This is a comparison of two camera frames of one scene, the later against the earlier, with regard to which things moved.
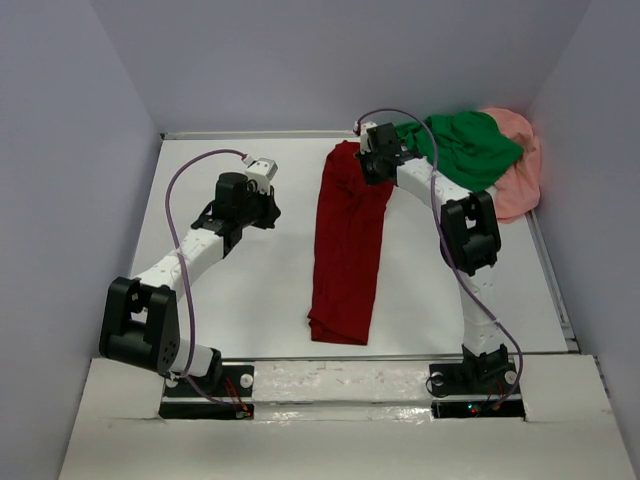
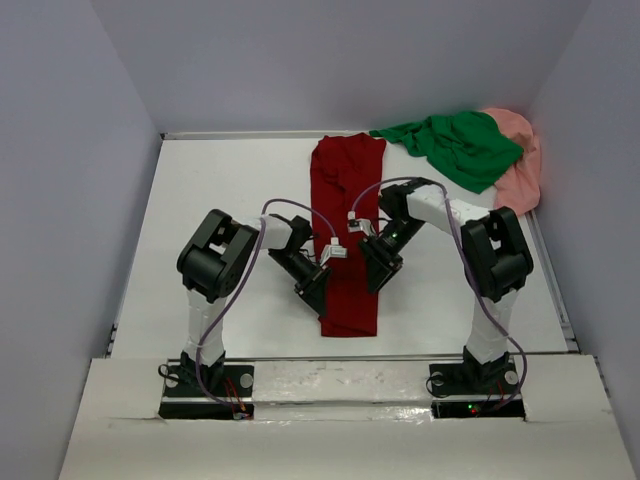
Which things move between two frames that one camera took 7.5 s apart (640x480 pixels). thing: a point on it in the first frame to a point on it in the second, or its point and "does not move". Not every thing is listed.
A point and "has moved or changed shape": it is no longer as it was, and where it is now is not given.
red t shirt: x=348 y=250 has moved or changed shape
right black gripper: x=370 y=178 to x=381 y=264
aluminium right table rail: x=534 y=221 does not move
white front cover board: x=344 y=419 does not move
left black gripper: x=271 y=212 to x=311 y=289
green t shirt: x=473 y=149 does not move
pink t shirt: x=517 y=193 does not move
